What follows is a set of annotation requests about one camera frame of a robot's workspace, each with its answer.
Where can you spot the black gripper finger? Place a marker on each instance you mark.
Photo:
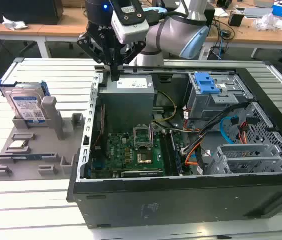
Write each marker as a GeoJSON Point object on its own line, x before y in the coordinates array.
{"type": "Point", "coordinates": [135, 50]}
{"type": "Point", "coordinates": [87, 41]}

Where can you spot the hard disk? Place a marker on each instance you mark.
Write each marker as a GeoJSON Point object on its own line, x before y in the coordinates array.
{"type": "Point", "coordinates": [26, 105]}

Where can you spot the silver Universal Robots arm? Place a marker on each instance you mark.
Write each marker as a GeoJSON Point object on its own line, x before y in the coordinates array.
{"type": "Point", "coordinates": [170, 32]}

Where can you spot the grey metal disk bay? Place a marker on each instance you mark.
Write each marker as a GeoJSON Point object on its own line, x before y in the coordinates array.
{"type": "Point", "coordinates": [245, 162]}

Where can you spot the wooden desk white legs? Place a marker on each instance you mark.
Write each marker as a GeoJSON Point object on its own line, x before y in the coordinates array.
{"type": "Point", "coordinates": [245, 36]}
{"type": "Point", "coordinates": [56, 30]}

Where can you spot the grey power supply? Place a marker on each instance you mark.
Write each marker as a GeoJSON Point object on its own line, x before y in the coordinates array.
{"type": "Point", "coordinates": [125, 105]}

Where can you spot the large black box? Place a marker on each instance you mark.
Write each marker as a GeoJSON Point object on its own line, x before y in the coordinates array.
{"type": "Point", "coordinates": [31, 11]}

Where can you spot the crumpled white paper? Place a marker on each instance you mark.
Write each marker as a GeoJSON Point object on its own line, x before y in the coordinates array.
{"type": "Point", "coordinates": [14, 24]}

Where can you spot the blue plastic drive latch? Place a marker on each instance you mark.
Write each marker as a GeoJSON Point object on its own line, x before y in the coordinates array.
{"type": "Point", "coordinates": [205, 83]}

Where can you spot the small black tower box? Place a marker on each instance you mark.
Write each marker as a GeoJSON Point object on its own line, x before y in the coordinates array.
{"type": "Point", "coordinates": [209, 15]}

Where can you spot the thin metal locking lever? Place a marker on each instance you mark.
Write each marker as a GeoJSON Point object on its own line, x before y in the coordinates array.
{"type": "Point", "coordinates": [151, 135]}

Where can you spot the grey optical drive cage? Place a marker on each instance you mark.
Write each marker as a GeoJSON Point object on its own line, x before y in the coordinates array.
{"type": "Point", "coordinates": [205, 105]}

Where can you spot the green motherboard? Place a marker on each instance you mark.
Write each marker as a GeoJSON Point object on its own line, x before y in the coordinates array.
{"type": "Point", "coordinates": [120, 152]}

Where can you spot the black RAM slot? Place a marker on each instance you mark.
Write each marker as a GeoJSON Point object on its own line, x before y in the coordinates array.
{"type": "Point", "coordinates": [170, 155]}
{"type": "Point", "coordinates": [164, 152]}

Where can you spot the CPU socket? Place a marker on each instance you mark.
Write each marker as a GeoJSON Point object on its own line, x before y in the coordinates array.
{"type": "Point", "coordinates": [143, 159]}

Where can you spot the installed RAM stick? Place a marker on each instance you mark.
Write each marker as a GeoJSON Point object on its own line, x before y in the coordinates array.
{"type": "Point", "coordinates": [177, 155]}

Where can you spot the grey parts rack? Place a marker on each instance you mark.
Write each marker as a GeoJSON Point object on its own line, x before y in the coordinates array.
{"type": "Point", "coordinates": [48, 147]}

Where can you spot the black graphics card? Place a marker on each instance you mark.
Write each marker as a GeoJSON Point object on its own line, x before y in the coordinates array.
{"type": "Point", "coordinates": [140, 173]}

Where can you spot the silver CPU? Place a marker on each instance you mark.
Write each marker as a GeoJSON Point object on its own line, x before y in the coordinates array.
{"type": "Point", "coordinates": [18, 145]}

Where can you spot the blue RAM stick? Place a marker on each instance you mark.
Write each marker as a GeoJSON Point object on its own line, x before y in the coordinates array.
{"type": "Point", "coordinates": [27, 157]}

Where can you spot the clear plastic bag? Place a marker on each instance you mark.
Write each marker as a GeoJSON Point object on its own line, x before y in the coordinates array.
{"type": "Point", "coordinates": [265, 22]}

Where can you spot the black open PC case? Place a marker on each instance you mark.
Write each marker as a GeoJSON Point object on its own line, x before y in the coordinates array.
{"type": "Point", "coordinates": [180, 205]}

